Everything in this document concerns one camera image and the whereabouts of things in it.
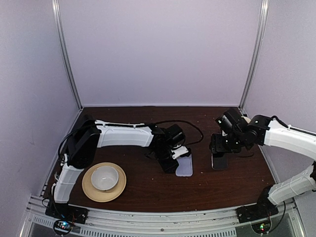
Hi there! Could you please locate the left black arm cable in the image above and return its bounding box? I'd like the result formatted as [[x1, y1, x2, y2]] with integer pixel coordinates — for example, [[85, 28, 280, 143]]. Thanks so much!
[[157, 120, 203, 145]]

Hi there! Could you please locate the left aluminium frame post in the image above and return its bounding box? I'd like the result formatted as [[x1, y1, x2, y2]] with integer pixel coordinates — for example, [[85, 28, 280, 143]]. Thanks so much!
[[51, 0, 83, 110]]

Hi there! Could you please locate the tan round plate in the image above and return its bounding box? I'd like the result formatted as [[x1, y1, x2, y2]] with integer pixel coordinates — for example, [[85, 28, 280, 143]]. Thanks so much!
[[82, 162, 127, 202]]

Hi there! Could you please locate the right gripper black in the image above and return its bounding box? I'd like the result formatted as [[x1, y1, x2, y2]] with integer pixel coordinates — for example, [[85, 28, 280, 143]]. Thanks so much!
[[211, 132, 245, 154]]

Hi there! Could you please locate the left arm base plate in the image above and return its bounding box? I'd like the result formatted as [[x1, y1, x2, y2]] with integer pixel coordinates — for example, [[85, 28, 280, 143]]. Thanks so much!
[[45, 200, 88, 224]]

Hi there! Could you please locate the aluminium frame post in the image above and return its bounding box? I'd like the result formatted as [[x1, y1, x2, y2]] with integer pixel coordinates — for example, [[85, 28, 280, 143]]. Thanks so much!
[[238, 0, 270, 113], [51, 0, 83, 110]]

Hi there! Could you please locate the left circuit board with leds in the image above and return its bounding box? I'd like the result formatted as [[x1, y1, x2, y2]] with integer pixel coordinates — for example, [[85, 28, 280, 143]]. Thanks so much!
[[53, 220, 74, 235]]

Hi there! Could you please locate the right aluminium frame post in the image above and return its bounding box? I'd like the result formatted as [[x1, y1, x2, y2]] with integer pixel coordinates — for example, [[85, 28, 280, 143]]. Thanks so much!
[[238, 0, 270, 113]]

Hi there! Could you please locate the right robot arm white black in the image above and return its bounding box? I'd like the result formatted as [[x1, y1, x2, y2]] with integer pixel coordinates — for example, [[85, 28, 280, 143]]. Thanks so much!
[[209, 109, 316, 223]]

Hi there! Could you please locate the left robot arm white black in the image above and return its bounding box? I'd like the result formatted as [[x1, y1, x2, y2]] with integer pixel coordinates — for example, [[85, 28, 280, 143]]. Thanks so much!
[[51, 119, 190, 219]]

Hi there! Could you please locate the right circuit board with leds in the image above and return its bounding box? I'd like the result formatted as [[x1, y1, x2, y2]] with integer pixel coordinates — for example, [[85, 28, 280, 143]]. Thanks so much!
[[251, 221, 272, 235]]

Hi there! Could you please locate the circuit board with leds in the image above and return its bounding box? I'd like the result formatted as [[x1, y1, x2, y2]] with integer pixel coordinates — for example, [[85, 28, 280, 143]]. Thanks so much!
[[251, 221, 272, 235], [53, 220, 74, 235]]

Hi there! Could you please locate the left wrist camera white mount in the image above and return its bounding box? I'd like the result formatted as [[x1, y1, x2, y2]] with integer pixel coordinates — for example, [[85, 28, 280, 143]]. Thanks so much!
[[171, 145, 191, 159]]

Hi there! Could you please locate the cream ribbed mug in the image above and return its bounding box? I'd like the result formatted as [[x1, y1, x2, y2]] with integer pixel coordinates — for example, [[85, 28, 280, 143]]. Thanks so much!
[[241, 116, 251, 124]]

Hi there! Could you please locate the white ceramic bowl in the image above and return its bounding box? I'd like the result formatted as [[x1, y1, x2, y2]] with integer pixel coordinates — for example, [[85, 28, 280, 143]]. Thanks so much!
[[91, 165, 119, 191]]

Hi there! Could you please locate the front aluminium rail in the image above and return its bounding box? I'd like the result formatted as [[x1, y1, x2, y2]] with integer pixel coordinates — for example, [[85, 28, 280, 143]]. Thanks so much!
[[19, 195, 307, 237]]

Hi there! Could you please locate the lavender phone case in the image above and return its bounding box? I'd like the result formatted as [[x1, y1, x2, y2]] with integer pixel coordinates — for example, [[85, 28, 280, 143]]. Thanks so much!
[[175, 155, 193, 177]]

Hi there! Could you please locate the black smartphone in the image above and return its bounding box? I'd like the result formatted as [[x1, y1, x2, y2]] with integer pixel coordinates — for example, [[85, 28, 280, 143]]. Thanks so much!
[[211, 153, 228, 170]]

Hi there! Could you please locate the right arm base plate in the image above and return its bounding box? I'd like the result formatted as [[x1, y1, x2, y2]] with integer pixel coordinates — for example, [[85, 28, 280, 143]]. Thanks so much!
[[236, 203, 278, 223]]

